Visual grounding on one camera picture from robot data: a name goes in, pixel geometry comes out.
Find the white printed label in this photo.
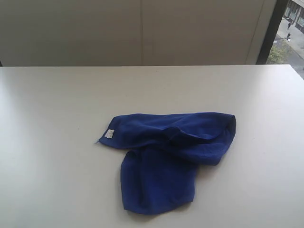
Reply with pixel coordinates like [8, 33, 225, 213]
[104, 129, 114, 138]

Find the dark window frame post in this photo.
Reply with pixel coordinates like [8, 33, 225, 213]
[256, 0, 288, 65]

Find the blue microfibre towel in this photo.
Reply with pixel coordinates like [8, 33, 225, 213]
[99, 112, 236, 210]

